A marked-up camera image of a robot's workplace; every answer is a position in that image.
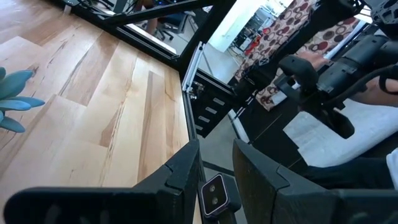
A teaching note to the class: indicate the artificial succulent plant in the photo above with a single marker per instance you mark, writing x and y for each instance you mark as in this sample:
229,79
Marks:
12,99

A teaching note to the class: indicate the black depth camera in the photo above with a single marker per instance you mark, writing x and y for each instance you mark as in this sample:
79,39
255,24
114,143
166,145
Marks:
214,196

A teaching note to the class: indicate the silver bracket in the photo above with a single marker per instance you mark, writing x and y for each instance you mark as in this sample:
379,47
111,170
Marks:
192,67

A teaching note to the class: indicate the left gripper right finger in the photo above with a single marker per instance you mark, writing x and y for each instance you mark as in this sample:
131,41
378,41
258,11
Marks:
261,186

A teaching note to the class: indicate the black aluminium table frame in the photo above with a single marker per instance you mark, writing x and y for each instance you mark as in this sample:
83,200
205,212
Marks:
208,28

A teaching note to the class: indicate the person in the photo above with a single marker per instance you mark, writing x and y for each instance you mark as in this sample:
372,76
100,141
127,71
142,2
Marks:
373,95

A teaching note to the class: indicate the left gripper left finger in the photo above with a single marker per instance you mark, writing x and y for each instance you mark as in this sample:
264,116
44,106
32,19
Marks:
174,186

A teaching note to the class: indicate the black office chair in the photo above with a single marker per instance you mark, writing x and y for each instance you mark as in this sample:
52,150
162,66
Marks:
174,25

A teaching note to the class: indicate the person's hand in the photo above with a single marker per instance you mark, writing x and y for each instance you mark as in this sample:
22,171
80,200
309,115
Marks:
312,59

